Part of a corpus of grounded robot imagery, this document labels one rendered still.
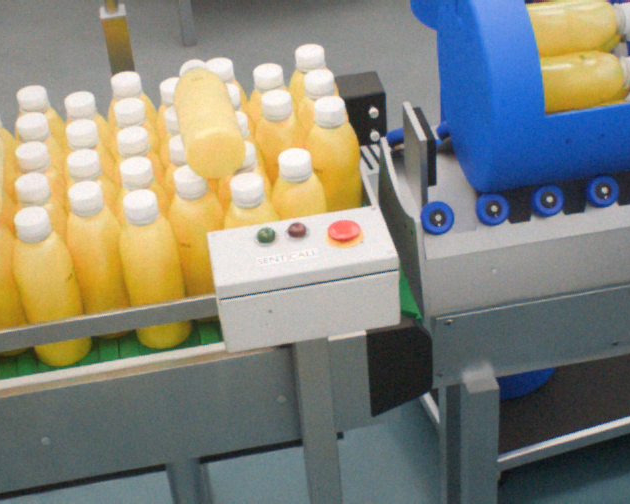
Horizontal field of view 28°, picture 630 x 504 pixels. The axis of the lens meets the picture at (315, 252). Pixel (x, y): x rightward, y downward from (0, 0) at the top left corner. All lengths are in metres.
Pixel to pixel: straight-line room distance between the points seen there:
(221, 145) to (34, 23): 3.07
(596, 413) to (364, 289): 1.22
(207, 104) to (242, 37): 2.71
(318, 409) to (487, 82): 0.45
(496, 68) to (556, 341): 0.49
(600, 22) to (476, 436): 0.67
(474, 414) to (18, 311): 0.71
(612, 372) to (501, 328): 0.87
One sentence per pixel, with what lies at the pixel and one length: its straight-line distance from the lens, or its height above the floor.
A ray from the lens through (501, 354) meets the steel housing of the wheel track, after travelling 1.85.
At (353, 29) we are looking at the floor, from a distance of 4.20.
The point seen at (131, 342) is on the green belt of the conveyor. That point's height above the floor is 0.90.
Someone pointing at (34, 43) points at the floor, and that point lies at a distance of 4.38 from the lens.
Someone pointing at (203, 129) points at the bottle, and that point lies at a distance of 1.46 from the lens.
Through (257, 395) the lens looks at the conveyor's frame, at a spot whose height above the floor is 0.83.
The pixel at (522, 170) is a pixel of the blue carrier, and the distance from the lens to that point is 1.61.
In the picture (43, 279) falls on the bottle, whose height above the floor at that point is 1.04.
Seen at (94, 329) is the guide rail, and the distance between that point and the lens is 1.54.
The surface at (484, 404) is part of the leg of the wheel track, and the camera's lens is 1.90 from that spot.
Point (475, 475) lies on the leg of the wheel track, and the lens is 2.01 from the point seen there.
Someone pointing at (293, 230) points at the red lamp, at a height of 1.11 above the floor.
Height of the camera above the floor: 1.93
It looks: 37 degrees down
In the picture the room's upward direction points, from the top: 5 degrees counter-clockwise
